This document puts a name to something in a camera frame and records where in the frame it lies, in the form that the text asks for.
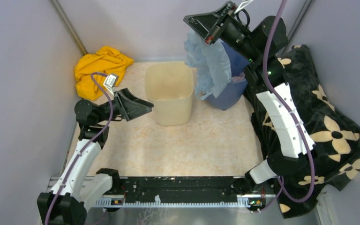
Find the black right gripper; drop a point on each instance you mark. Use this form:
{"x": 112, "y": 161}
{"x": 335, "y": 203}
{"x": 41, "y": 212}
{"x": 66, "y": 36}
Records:
{"x": 207, "y": 25}

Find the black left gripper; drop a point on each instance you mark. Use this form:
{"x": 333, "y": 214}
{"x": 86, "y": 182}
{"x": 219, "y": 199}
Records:
{"x": 129, "y": 106}

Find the light blue trash bag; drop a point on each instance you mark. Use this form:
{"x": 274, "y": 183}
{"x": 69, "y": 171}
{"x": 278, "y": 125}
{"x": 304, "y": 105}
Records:
{"x": 213, "y": 68}

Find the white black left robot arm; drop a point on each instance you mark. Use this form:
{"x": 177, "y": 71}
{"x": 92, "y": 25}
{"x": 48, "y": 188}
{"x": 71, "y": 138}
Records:
{"x": 70, "y": 199}

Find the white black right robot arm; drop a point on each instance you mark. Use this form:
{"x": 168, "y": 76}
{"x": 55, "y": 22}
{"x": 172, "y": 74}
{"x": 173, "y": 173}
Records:
{"x": 266, "y": 78}

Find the beige plastic trash bin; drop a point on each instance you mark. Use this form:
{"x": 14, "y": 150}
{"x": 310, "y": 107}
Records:
{"x": 170, "y": 87}

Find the blue plastic trash bin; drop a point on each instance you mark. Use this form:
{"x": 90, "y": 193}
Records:
{"x": 233, "y": 90}

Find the yellow crumpled cloth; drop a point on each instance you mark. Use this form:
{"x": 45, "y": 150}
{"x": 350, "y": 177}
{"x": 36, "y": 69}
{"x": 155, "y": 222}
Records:
{"x": 106, "y": 60}

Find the black floral blanket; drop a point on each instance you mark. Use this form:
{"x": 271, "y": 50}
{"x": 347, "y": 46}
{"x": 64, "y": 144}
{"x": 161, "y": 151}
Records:
{"x": 337, "y": 138}

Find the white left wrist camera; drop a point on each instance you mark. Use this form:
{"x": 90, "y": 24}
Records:
{"x": 110, "y": 83}

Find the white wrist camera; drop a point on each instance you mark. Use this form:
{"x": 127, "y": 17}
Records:
{"x": 242, "y": 5}
{"x": 110, "y": 83}

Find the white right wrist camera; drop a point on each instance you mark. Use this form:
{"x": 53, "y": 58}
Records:
{"x": 242, "y": 5}

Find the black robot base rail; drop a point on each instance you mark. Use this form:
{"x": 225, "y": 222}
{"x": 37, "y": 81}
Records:
{"x": 114, "y": 192}

